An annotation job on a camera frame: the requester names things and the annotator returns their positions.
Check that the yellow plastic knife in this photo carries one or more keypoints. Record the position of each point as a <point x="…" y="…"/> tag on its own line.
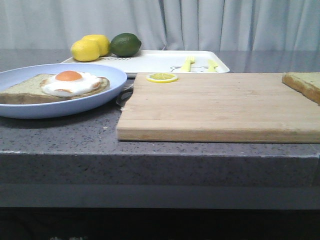
<point x="212" y="66"/>

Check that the fried egg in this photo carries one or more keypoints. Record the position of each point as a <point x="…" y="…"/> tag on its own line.
<point x="71" y="83"/>

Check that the metal cutting board handle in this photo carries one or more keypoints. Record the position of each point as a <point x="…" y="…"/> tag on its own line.
<point x="124" y="96"/>

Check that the white curtain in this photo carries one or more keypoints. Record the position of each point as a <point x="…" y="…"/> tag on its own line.
<point x="208" y="25"/>

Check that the rear yellow lemon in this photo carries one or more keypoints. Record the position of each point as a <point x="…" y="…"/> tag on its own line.
<point x="103" y="43"/>

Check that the green lime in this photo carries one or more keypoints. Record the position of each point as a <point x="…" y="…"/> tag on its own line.
<point x="125" y="45"/>

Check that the yellow plastic fork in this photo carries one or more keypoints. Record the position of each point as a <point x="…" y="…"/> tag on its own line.
<point x="186" y="67"/>

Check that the front yellow lemon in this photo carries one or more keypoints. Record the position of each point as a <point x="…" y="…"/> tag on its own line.
<point x="85" y="50"/>

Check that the light blue round plate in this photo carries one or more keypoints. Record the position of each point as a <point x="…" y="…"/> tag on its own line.
<point x="116" y="77"/>

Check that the wooden cutting board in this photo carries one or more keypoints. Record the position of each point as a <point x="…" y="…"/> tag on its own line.
<point x="219" y="107"/>

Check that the yellow lemon slice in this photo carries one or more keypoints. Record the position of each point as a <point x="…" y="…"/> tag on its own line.
<point x="162" y="77"/>

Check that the white bear tray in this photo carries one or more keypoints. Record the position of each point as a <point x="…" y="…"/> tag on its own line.
<point x="156" y="61"/>

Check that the bread slice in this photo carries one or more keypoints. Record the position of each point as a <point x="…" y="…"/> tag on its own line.
<point x="29" y="92"/>
<point x="306" y="83"/>

